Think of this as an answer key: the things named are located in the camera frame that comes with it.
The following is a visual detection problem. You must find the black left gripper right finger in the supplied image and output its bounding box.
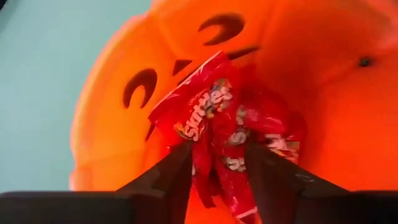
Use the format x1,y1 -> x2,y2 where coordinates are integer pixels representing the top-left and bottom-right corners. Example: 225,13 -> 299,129
245,144 -> 398,224

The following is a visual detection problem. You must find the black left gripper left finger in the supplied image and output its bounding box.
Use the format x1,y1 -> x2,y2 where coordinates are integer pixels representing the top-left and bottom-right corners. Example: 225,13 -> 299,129
0,141 -> 193,224

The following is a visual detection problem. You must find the orange pumpkin bucket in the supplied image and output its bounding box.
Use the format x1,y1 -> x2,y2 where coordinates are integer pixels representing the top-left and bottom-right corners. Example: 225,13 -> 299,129
68,0 -> 398,224

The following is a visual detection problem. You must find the green table mat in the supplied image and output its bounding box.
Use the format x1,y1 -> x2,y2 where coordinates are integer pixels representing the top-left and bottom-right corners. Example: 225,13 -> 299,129
0,0 -> 153,194

